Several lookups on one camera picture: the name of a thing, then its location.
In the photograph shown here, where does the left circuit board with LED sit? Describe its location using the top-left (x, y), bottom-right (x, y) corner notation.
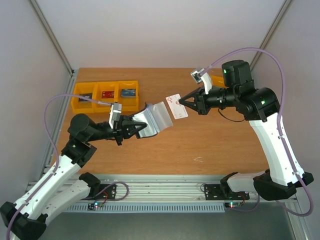
top-left (87, 202), bottom-right (104, 211)

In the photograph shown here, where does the yellow bin right of trio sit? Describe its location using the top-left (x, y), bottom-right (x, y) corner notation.
top-left (118, 80), bottom-right (140, 112)

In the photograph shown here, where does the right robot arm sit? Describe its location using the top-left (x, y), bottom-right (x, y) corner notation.
top-left (179, 60), bottom-right (314, 201)

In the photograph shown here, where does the circuit board with led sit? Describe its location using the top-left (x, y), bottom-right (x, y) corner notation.
top-left (224, 201), bottom-right (242, 209)
top-left (87, 202), bottom-right (104, 211)

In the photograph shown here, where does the blue credit card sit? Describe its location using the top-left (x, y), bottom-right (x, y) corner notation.
top-left (120, 88), bottom-right (137, 98)

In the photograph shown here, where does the left aluminium frame post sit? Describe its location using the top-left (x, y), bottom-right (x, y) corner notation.
top-left (29, 0), bottom-right (76, 76)

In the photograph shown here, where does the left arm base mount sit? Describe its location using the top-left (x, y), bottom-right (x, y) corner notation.
top-left (78, 172), bottom-right (117, 200)

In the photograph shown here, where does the right aluminium frame post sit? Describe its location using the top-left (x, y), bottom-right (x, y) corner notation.
top-left (246, 0), bottom-right (293, 76)

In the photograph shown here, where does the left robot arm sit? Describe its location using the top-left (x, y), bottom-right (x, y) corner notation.
top-left (0, 113), bottom-right (148, 240)

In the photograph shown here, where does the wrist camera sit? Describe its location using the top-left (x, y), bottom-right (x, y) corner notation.
top-left (108, 102), bottom-right (122, 129)
top-left (190, 67), bottom-right (213, 95)

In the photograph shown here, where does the right circuit board with LED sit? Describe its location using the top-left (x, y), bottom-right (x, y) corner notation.
top-left (224, 201), bottom-right (242, 209)

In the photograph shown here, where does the yellow bin far right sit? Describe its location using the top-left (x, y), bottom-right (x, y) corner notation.
top-left (210, 75), bottom-right (226, 88)

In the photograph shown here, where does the black credit card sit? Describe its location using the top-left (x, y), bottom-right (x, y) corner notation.
top-left (78, 93), bottom-right (93, 103)

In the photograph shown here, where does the aluminium rail frame front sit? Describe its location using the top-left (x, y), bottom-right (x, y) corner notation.
top-left (24, 174), bottom-right (298, 203)

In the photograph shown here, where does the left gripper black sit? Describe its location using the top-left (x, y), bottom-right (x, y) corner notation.
top-left (86, 114), bottom-right (147, 145)

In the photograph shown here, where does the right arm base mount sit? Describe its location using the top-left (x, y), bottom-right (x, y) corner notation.
top-left (200, 172), bottom-right (250, 201)

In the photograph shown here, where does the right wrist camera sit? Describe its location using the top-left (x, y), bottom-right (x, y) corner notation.
top-left (190, 67), bottom-right (213, 95)

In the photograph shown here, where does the red credit card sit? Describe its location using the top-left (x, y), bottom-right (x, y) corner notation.
top-left (101, 91), bottom-right (115, 99)

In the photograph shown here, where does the white card with red pattern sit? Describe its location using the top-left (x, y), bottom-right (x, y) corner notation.
top-left (165, 94), bottom-right (189, 120)

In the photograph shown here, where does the slotted grey cable duct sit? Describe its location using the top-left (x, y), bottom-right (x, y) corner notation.
top-left (65, 202), bottom-right (225, 214)

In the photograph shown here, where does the aluminium frame post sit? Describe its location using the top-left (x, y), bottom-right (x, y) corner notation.
top-left (246, 0), bottom-right (293, 76)
top-left (29, 0), bottom-right (76, 76)

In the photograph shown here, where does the yellow bin middle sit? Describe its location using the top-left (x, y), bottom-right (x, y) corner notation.
top-left (92, 81), bottom-right (119, 113)

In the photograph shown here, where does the card holder with clear sleeves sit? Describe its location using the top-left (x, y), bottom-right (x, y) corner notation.
top-left (129, 101), bottom-right (173, 139)

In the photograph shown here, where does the yellow bin left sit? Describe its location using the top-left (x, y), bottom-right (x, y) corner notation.
top-left (71, 81), bottom-right (99, 115)

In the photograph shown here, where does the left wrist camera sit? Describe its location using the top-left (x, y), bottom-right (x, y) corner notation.
top-left (108, 102), bottom-right (122, 129)

